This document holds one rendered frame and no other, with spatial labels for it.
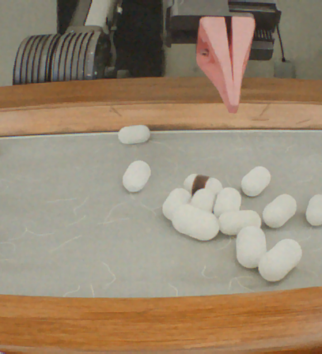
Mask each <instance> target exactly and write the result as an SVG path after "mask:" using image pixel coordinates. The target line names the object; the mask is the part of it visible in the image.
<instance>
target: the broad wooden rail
mask: <svg viewBox="0 0 322 354"><path fill-rule="evenodd" d="M139 125H143V126H146V127H147V128H148V130H149V131H180V130H322V80H321V81H318V80H306V79H294V78H288V79H282V78H267V77H254V78H251V77H242V79H241V94H240V99H239V105H238V112H237V113H236V114H234V113H229V112H228V110H227V108H226V105H225V104H224V103H223V100H222V98H221V96H220V93H219V91H218V89H217V88H216V87H215V85H214V84H213V82H212V81H211V80H210V79H209V78H208V77H142V78H114V79H103V80H87V81H66V82H49V83H34V84H31V85H8V86H0V137H24V136H39V135H56V134H95V133H107V132H119V131H120V130H121V129H122V128H124V127H127V126H139Z"/></svg>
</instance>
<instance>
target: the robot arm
mask: <svg viewBox="0 0 322 354"><path fill-rule="evenodd" d="M281 14H282V11H281V6H280V5H279V1H278V0H166V10H165V45H166V47H171V46H172V44H196V43H197V44H196V51H195V54H196V62H197V64H198V66H199V68H200V69H201V70H202V71H203V72H204V73H205V74H206V75H207V76H208V78H209V79H210V80H211V81H212V82H213V84H214V85H215V87H216V88H217V89H218V91H219V93H220V96H221V98H222V100H223V103H224V104H225V105H226V108H227V110H228V112H229V113H234V114H236V113H237V112H238V105H239V99H240V94H241V79H242V77H243V75H244V72H245V71H244V70H245V68H246V66H247V63H248V60H258V61H267V60H271V57H272V55H273V53H274V49H273V46H274V44H275V27H276V22H280V21H279V20H280V18H281V16H282V15H281Z"/></svg>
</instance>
